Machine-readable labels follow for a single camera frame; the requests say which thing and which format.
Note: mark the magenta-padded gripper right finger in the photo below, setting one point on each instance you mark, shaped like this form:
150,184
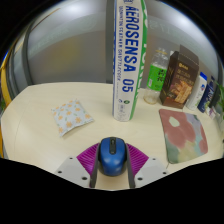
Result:
140,163

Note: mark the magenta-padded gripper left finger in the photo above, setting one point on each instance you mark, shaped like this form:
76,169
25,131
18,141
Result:
85,161

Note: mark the blue computer mouse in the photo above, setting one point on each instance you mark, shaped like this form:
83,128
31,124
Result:
112,156

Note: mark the floral pastel mouse pad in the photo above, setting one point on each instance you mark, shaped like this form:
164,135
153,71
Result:
183,136

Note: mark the small floral fabric pouch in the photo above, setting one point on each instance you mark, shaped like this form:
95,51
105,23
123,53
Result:
70,116

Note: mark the clear bottle green label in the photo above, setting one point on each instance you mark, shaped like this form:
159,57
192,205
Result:
156,78

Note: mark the brown cracker box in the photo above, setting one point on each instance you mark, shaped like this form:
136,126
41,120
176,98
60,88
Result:
178,81

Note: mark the dark blue pump bottle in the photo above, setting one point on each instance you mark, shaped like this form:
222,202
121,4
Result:
206,96

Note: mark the white green shuttlecock tube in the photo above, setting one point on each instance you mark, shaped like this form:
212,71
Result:
128,63

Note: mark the green potted plant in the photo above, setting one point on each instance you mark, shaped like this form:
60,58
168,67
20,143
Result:
221,100

